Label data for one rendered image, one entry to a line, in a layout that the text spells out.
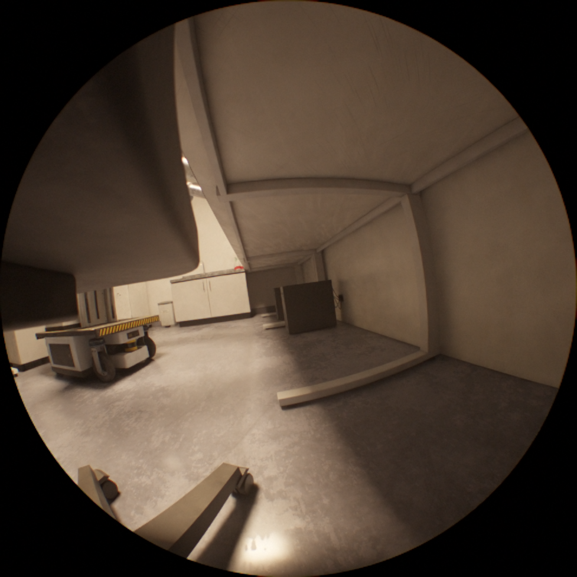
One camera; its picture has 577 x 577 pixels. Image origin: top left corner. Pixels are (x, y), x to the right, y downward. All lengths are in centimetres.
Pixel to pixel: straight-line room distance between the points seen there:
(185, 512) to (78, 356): 116
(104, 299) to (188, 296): 179
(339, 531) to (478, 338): 74
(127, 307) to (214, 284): 155
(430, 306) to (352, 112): 72
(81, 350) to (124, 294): 241
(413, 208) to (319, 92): 61
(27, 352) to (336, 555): 238
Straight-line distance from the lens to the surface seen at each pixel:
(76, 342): 139
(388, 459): 51
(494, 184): 80
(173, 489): 54
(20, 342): 236
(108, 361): 130
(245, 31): 36
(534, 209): 75
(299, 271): 306
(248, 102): 44
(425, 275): 86
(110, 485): 57
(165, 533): 34
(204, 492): 38
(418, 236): 86
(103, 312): 172
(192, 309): 323
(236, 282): 308
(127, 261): 15
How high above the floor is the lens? 39
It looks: level
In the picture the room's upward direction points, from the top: 8 degrees counter-clockwise
